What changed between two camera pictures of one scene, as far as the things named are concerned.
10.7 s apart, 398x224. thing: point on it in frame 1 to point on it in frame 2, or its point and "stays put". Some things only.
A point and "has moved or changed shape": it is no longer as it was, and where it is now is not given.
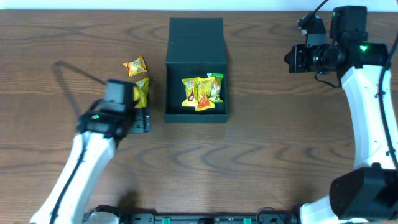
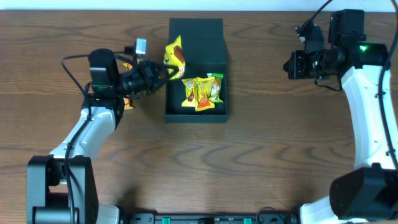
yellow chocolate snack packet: [191, 87] stays put
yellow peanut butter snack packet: [203, 86] stays put
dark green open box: [196, 46] stays put
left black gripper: [143, 121] to [148, 77]
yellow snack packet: [140, 93] has moved or changed shape
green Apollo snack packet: [214, 95] stays put
